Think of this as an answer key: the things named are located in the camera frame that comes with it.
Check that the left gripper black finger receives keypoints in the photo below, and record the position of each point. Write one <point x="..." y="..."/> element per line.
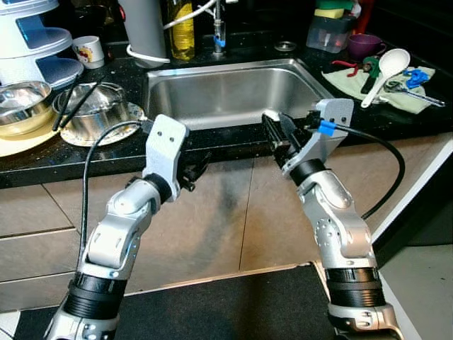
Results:
<point x="191" y="185"/>
<point x="202" y="160"/>

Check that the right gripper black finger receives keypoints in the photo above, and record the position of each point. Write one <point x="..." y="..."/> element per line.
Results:
<point x="271" y="131"/>
<point x="290" y="126"/>

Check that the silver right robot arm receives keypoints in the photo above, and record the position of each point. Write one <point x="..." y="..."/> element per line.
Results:
<point x="340" y="227"/>

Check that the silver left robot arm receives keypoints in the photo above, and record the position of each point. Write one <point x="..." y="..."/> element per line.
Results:
<point x="113" y="234"/>

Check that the green black kitchen tool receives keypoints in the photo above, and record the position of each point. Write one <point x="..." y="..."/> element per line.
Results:
<point x="371" y="71"/>

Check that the grey sink cabinet door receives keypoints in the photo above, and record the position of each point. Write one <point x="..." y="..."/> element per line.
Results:
<point x="265" y="219"/>
<point x="219" y="212"/>

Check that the stainless steel sink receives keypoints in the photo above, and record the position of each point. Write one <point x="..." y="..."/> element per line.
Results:
<point x="226" y="92"/>

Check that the pale green cloth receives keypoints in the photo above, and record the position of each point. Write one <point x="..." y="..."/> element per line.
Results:
<point x="343" y="88"/>

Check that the patterned white plate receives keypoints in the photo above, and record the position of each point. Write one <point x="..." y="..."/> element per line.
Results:
<point x="134" y="122"/>

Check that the clear plastic container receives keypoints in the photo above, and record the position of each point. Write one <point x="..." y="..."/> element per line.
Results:
<point x="329" y="35"/>

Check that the steel pot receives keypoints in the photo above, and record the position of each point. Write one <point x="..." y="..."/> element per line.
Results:
<point x="99" y="120"/>

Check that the purple cup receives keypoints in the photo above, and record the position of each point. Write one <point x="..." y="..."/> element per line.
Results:
<point x="364" y="46"/>

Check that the white rice spoon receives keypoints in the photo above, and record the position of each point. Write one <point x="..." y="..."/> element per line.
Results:
<point x="393" y="64"/>

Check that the yellow green sponge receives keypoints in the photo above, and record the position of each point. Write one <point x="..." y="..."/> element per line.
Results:
<point x="333" y="10"/>

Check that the black chopstick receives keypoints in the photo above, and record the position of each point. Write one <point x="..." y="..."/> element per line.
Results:
<point x="65" y="106"/>
<point x="88" y="95"/>

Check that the yellow liquid bottle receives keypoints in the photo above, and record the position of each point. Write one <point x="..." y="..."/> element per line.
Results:
<point x="182" y="32"/>

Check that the metal utensil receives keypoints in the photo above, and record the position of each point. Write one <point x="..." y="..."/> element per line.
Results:
<point x="417" y="95"/>

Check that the red yellow packet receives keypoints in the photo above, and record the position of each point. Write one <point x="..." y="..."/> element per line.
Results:
<point x="361" y="14"/>

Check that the black floor mat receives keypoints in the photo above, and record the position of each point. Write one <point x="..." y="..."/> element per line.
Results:
<point x="233" y="312"/>

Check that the small blue plastic item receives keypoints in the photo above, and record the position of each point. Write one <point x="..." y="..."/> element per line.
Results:
<point x="416" y="76"/>

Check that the grey cylindrical water purifier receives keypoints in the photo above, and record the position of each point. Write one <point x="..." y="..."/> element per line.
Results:
<point x="145" y="28"/>

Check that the black white-edged end panel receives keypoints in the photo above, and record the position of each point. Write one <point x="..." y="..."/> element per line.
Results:
<point x="425" y="219"/>

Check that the white printed mug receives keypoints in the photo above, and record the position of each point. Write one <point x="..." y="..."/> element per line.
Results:
<point x="88" y="51"/>

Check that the grey cabinet drawer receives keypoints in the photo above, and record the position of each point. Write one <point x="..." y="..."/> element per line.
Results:
<point x="21" y="212"/>
<point x="21" y="294"/>
<point x="28" y="258"/>

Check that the steel bowl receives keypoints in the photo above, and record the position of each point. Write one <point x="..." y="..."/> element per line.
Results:
<point x="21" y="103"/>

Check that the white tiered dish rack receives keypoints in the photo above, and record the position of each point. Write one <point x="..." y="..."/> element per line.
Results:
<point x="32" y="42"/>

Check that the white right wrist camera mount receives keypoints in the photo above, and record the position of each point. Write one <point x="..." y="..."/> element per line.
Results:
<point x="325" y="142"/>

